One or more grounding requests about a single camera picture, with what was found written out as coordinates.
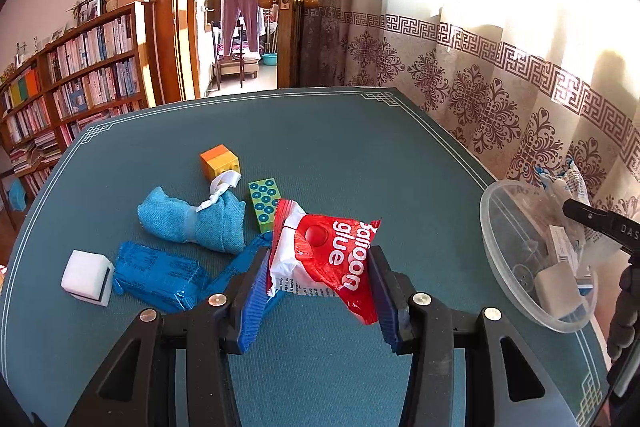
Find white blue cardboard box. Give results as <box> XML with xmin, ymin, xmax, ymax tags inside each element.
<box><xmin>544</xmin><ymin>225</ymin><xmax>594</xmax><ymax>296</ymax></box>

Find clear plastic bowl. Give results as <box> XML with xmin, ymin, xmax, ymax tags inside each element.
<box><xmin>480</xmin><ymin>180</ymin><xmax>598</xmax><ymax>334</ymax></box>

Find red balloon glue packet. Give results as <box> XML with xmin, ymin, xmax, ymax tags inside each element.
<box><xmin>266</xmin><ymin>199</ymin><xmax>381</xmax><ymax>325</ymax></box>

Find green brick blue dots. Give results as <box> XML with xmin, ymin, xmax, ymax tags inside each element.
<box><xmin>248</xmin><ymin>178</ymin><xmax>281</xmax><ymax>233</ymax></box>

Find orange yellow toy brick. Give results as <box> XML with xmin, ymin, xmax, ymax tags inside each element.
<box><xmin>200</xmin><ymin>144</ymin><xmax>241</xmax><ymax>181</ymax></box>

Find grey gloved hand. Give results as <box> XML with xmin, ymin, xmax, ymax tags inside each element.
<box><xmin>608</xmin><ymin>255</ymin><xmax>639</xmax><ymax>397</ymax></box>

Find blue foil snack packet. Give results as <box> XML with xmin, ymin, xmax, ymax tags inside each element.
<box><xmin>113</xmin><ymin>241</ymin><xmax>210</xmax><ymax>313</ymax></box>

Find thick white melamine sponge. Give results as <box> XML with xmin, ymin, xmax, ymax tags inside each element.
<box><xmin>61</xmin><ymin>249</ymin><xmax>115</xmax><ymax>308</ymax></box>

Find rolled blue towel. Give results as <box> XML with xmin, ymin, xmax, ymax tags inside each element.
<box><xmin>137</xmin><ymin>170</ymin><xmax>246</xmax><ymax>255</ymax></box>

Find patterned curtain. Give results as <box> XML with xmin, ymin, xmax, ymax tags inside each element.
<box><xmin>298</xmin><ymin>0</ymin><xmax>639</xmax><ymax>218</ymax></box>

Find teal table mat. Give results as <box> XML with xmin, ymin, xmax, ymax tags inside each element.
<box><xmin>0</xmin><ymin>85</ymin><xmax>612</xmax><ymax>427</ymax></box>

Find wooden bookshelf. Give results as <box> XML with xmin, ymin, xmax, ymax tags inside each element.
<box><xmin>1</xmin><ymin>2</ymin><xmax>164</xmax><ymax>197</ymax></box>

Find hanging mauve trousers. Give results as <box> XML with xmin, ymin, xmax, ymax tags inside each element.
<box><xmin>221</xmin><ymin>0</ymin><xmax>260</xmax><ymax>56</ymax></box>

